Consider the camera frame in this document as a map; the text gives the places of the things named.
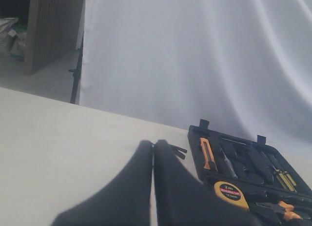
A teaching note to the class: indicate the black backdrop stand pole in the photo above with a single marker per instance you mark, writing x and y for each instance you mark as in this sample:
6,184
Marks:
77,74

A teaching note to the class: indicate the black tool case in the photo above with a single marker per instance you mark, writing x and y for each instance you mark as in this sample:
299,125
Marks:
256,174

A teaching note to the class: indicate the yellow tape measure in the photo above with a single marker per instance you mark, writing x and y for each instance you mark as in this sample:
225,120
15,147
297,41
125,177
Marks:
231,194

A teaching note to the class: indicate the white backdrop cloth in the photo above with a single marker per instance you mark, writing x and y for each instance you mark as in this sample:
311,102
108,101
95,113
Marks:
244,65

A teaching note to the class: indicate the orange handled pliers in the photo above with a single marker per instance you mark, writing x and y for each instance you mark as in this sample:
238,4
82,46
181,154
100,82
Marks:
286,211

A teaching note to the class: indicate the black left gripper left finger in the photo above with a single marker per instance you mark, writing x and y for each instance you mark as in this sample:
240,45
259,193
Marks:
124,201

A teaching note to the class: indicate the orange utility knife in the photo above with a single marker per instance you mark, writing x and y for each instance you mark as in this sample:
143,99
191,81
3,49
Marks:
209,162

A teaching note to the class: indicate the wooden slatted cabinet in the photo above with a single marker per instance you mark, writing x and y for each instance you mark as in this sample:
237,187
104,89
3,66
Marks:
52,31

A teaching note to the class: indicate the white sack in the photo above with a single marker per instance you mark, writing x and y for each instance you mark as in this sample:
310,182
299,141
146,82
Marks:
7,34

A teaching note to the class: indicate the green printed sack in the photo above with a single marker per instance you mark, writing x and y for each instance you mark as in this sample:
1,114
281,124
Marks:
19,43

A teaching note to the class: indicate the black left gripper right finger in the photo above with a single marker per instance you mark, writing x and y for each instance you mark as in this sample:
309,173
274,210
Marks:
181,200

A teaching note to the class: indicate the yellow black precision screwdriver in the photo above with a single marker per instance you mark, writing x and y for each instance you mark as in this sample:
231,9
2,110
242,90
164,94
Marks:
279,174

